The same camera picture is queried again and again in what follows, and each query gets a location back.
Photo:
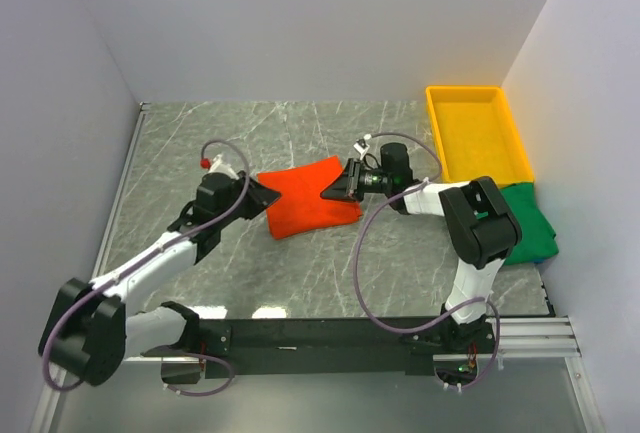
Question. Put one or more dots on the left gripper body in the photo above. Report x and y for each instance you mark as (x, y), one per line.
(238, 186)

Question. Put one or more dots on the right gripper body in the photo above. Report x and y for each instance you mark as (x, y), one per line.
(374, 181)

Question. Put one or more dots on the orange t shirt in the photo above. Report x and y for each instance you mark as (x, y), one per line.
(301, 208)

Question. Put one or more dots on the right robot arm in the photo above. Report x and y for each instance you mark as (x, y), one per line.
(482, 228)

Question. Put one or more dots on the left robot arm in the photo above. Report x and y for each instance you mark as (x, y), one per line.
(93, 326)

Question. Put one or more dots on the yellow plastic bin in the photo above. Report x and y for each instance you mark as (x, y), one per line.
(475, 135)

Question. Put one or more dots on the folded green t shirt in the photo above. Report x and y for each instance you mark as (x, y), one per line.
(538, 236)

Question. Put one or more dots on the black base beam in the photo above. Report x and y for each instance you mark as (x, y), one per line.
(338, 345)

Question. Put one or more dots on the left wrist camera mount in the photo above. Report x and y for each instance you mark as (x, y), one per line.
(219, 165)

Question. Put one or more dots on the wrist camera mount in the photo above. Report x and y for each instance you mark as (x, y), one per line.
(219, 165)
(362, 146)

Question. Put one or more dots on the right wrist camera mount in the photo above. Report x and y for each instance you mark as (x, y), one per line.
(362, 146)

